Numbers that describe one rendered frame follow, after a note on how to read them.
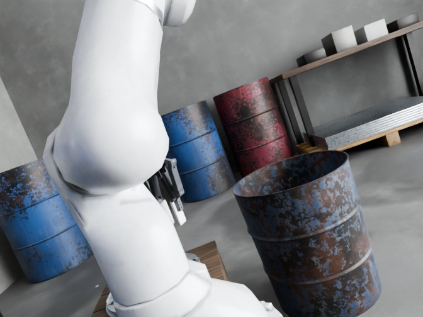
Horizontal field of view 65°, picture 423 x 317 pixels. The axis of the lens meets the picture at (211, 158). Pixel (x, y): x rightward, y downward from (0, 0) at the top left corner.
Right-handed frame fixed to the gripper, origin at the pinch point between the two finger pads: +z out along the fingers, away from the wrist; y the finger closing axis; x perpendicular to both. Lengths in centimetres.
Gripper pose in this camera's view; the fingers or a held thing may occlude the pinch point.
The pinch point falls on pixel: (172, 212)
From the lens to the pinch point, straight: 90.3
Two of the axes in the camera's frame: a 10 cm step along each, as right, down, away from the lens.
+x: -4.1, 2.9, -8.7
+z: 3.4, 9.3, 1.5
